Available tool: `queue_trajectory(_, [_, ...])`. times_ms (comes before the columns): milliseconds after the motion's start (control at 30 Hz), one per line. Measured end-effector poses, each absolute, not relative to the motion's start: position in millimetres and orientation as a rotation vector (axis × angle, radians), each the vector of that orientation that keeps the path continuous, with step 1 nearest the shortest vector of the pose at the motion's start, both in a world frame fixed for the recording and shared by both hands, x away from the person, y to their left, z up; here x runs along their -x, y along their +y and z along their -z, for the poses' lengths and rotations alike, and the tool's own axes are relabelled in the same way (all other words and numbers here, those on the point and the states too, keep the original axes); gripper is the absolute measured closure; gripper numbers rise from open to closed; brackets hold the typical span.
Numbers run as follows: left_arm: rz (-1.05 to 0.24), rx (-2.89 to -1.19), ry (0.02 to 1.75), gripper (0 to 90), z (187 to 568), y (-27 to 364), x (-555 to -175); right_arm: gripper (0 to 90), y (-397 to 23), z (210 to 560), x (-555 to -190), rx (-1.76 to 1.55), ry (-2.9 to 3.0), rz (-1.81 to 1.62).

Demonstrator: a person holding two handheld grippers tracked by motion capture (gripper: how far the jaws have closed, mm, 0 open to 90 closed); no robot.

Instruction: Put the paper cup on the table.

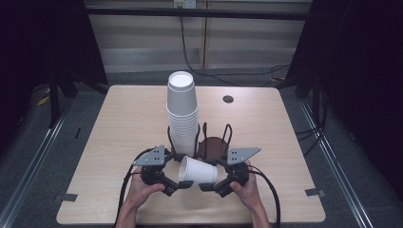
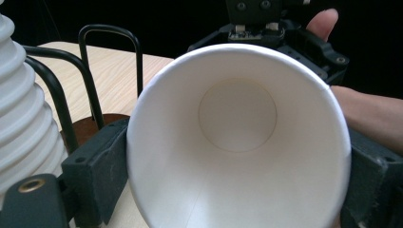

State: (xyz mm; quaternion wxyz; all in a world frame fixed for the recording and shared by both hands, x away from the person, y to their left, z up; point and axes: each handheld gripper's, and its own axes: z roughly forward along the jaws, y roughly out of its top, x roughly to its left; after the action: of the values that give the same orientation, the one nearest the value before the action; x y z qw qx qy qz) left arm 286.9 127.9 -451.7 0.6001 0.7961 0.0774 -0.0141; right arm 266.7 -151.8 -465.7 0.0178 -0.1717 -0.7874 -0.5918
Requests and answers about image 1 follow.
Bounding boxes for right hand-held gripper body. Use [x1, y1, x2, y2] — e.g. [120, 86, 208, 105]
[225, 146, 262, 188]

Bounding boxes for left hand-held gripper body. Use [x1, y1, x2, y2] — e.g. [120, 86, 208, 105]
[132, 144, 175, 188]

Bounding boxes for black wire wooden cup holder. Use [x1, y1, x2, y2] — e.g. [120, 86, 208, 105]
[166, 122, 234, 167]

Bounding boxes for single white paper cup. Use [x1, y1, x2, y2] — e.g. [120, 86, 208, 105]
[178, 155, 220, 186]

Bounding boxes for stack of white paper cups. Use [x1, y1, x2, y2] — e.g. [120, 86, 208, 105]
[165, 70, 200, 158]

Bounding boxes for person's right hand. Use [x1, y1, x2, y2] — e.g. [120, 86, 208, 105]
[229, 161, 263, 212]

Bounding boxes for person's left hand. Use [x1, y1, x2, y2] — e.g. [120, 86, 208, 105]
[125, 175, 166, 211]

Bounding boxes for grey tape strip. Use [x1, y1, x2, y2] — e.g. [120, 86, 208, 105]
[52, 192, 79, 203]
[304, 187, 327, 199]

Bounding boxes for dark background desk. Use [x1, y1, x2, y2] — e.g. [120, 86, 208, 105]
[85, 7, 311, 22]

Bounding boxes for black curtain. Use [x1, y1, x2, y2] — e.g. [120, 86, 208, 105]
[283, 0, 403, 194]
[0, 0, 109, 153]

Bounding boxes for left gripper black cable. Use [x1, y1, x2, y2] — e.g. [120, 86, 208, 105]
[113, 147, 154, 228]

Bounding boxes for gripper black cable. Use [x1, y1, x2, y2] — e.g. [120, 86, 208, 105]
[249, 169, 282, 228]
[113, 147, 154, 228]

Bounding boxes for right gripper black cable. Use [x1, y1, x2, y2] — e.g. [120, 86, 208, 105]
[249, 169, 282, 228]

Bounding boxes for black floor cables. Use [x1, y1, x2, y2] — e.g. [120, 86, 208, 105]
[295, 124, 326, 157]

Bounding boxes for metal floor rail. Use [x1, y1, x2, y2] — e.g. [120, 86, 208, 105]
[297, 96, 376, 228]
[0, 103, 75, 228]

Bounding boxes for black power cable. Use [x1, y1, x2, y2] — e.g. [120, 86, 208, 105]
[178, 7, 292, 88]

